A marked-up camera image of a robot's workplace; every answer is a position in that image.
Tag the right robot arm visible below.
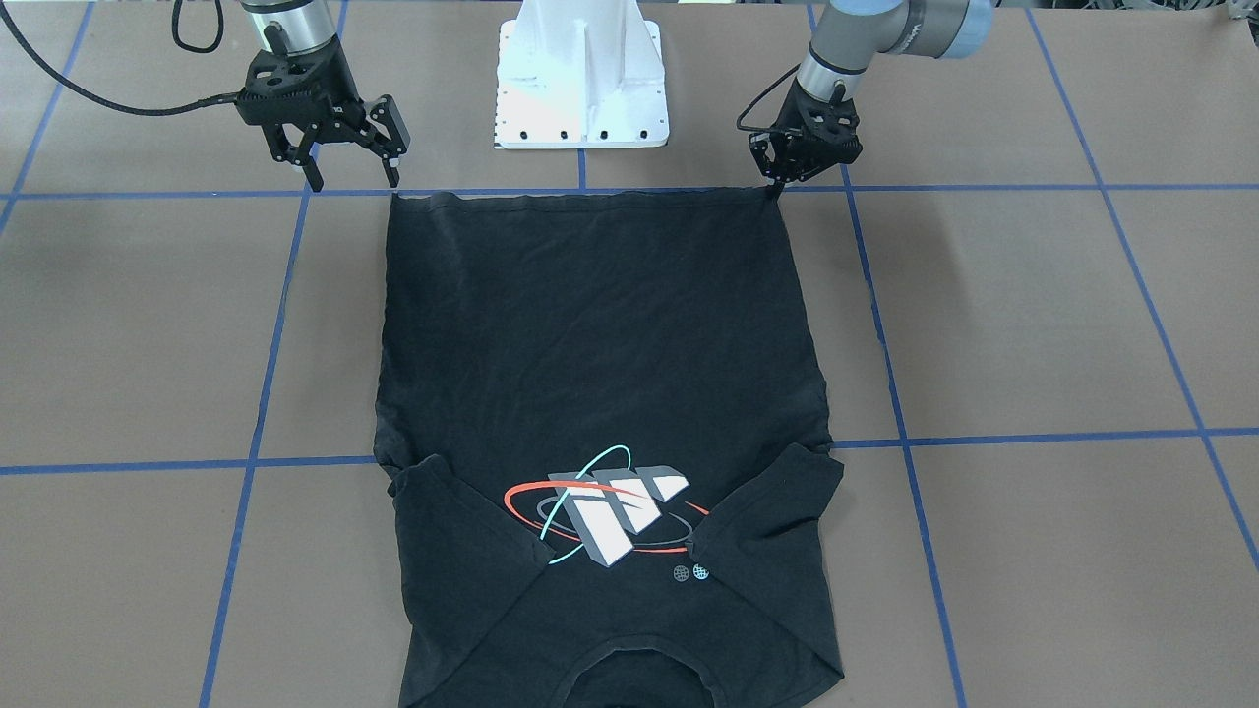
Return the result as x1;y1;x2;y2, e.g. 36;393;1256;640
235;1;410;191

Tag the black graphic t-shirt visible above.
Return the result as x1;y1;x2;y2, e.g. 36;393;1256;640
374;188;844;707

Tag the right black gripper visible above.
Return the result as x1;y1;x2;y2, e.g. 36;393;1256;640
235;44;410;193

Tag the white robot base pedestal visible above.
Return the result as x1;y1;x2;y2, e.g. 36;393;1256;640
494;1;670;149

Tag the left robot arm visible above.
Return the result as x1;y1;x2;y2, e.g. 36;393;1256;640
737;1;995;202

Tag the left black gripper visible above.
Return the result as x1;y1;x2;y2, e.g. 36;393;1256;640
748;81;862;202

